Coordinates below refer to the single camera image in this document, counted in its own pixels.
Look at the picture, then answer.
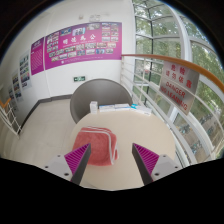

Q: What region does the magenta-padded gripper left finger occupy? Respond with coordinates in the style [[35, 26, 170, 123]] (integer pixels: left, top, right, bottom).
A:
[[42, 142, 92, 186]]

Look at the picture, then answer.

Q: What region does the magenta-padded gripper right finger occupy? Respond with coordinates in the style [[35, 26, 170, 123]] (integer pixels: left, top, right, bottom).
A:
[[131, 142, 183, 186]]

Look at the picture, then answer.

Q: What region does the coral red towel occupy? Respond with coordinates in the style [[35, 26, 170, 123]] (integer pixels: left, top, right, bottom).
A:
[[72, 125, 119, 167]]

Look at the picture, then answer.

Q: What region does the long white blue-ended box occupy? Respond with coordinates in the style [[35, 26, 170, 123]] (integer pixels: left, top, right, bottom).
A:
[[130, 103, 153, 117]]

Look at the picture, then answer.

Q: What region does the small upright white box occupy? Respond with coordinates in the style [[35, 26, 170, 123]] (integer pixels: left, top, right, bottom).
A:
[[89, 100, 99, 114]]

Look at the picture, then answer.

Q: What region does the grey round-backed chair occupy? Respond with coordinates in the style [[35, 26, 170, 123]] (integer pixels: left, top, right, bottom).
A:
[[69, 78, 134, 124]]

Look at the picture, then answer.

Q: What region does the white stair railing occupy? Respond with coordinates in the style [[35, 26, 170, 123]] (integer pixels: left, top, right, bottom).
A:
[[0, 97, 23, 138]]

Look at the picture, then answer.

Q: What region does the white red-lettered warning sign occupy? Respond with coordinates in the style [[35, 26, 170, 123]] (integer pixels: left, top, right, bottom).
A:
[[158, 60, 200, 116]]

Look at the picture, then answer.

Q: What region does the green exit sign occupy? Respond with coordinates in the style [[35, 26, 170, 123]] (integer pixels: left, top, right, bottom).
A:
[[73, 75, 86, 83]]

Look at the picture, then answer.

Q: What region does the white railing with orange handrail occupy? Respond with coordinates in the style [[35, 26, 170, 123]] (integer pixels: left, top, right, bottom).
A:
[[120, 53, 224, 164]]

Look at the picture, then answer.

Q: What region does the narrow magenta text poster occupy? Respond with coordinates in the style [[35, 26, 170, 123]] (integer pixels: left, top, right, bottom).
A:
[[29, 36, 46, 76]]

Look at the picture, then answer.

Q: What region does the large magenta photo poster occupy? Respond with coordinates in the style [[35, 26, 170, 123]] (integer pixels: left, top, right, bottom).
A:
[[43, 21, 123, 71]]

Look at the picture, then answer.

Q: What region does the white photo wall poster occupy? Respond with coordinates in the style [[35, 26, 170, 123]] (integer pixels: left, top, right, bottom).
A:
[[18, 50, 33, 89], [10, 68, 24, 103]]

